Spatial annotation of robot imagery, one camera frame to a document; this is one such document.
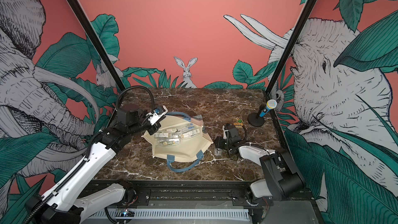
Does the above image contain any clear plastic compass case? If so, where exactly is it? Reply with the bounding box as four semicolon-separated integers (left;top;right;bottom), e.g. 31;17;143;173
179;128;201;139

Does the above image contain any cream canvas tote bag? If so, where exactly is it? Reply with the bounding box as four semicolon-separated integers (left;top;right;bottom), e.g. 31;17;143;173
142;112;213;173

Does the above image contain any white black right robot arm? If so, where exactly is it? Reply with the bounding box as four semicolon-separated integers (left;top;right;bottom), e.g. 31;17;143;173
214;123;306;201

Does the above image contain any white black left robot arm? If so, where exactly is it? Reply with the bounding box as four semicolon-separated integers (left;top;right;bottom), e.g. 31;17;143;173
23;104;168;224

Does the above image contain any small wooden toy block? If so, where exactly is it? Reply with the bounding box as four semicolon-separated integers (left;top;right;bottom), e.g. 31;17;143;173
234;118;244;126

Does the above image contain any blue microphone on black stand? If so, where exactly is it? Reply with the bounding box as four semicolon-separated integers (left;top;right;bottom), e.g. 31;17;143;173
247;99;277;127

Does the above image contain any black corrugated left cable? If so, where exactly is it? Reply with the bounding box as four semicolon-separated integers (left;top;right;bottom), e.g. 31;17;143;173
115;85;155;113

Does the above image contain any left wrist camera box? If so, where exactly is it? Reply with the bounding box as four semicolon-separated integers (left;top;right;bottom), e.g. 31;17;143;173
146;106;168;125

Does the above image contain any black front mounting rail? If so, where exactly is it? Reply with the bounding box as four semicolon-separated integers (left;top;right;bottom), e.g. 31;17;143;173
73;179;315;207

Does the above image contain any white perforated cable tray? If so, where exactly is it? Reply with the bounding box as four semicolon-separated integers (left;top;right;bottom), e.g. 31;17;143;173
89;208;251;222

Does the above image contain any black left frame post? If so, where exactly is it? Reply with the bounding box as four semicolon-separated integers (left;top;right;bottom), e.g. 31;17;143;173
67;0;125;91

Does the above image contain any black frame post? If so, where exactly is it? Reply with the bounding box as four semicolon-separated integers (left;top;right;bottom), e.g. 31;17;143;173
67;0;125;91
265;0;317;95

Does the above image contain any black right frame post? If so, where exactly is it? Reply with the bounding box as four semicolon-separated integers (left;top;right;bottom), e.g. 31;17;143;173
265;0;317;95

